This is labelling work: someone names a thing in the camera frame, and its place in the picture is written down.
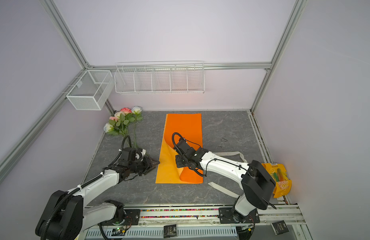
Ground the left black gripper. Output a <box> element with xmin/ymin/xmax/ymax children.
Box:
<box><xmin>129</xmin><ymin>156</ymin><xmax>160</xmax><ymax>176</ymax></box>

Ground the orange wrapping paper sheet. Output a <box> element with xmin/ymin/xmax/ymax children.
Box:
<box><xmin>155</xmin><ymin>113</ymin><xmax>204</xmax><ymax>185</ymax></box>

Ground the pale white fake rose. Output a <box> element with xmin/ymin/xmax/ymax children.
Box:
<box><xmin>103</xmin><ymin>123</ymin><xmax>120</xmax><ymax>136</ymax></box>

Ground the light pink fake rose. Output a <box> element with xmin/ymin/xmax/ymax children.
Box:
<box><xmin>108</xmin><ymin>117</ymin><xmax>121</xmax><ymax>133</ymax></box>

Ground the red pink fake rose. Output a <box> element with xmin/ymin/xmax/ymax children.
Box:
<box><xmin>119</xmin><ymin>108</ymin><xmax>135</xmax><ymax>134</ymax></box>

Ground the cream fake rose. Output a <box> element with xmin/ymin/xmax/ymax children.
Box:
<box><xmin>114</xmin><ymin>112</ymin><xmax>127</xmax><ymax>135</ymax></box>

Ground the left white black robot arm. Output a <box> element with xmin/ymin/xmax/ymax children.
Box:
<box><xmin>35</xmin><ymin>148</ymin><xmax>160</xmax><ymax>240</ymax></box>

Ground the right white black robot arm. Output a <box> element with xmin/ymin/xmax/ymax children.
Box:
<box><xmin>174</xmin><ymin>139</ymin><xmax>276</xmax><ymax>218</ymax></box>

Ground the white ribbon strip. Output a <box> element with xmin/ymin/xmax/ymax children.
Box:
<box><xmin>209</xmin><ymin>152</ymin><xmax>248</xmax><ymax>199</ymax></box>

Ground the black square card middle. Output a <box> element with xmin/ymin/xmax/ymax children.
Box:
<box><xmin>163</xmin><ymin>225</ymin><xmax>178</xmax><ymax>239</ymax></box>

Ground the black square card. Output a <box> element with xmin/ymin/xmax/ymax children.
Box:
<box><xmin>163</xmin><ymin>225</ymin><xmax>178</xmax><ymax>239</ymax></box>
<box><xmin>271</xmin><ymin>221</ymin><xmax>290</xmax><ymax>236</ymax></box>

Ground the yellow snack bag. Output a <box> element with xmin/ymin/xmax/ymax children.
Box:
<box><xmin>262</xmin><ymin>163</ymin><xmax>292</xmax><ymax>199</ymax></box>

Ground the black square card right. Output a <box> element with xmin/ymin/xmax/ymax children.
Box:
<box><xmin>271</xmin><ymin>221</ymin><xmax>290</xmax><ymax>236</ymax></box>

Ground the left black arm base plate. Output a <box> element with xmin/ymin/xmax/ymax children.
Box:
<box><xmin>101</xmin><ymin>209</ymin><xmax>141</xmax><ymax>226</ymax></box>

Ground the white slotted cable duct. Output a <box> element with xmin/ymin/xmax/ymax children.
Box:
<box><xmin>85</xmin><ymin>226</ymin><xmax>238</xmax><ymax>240</ymax></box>

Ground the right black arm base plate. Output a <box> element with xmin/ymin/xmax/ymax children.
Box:
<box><xmin>218</xmin><ymin>207</ymin><xmax>260</xmax><ymax>224</ymax></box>

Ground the long white wire rack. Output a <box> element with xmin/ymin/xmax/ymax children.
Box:
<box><xmin>114</xmin><ymin>61</ymin><xmax>206</xmax><ymax>94</ymax></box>

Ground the small white wire basket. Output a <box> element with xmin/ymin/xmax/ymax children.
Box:
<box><xmin>66</xmin><ymin>70</ymin><xmax>115</xmax><ymax>111</ymax></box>

